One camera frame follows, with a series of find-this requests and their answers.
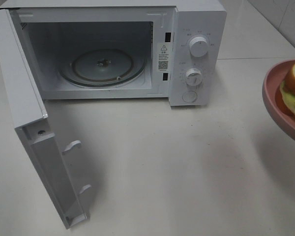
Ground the round door release button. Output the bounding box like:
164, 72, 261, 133
182, 91, 197, 103

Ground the white microwave oven body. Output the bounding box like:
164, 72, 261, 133
0, 0, 227, 106

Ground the pink round plate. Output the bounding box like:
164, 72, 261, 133
262, 59, 295, 141

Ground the upper white power knob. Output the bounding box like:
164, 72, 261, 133
189, 35, 208, 58

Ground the glass microwave turntable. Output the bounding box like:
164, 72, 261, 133
59, 48, 147, 88

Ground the white microwave door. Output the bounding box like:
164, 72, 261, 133
0, 9, 87, 229

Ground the white timer knob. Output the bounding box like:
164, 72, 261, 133
186, 68, 203, 87

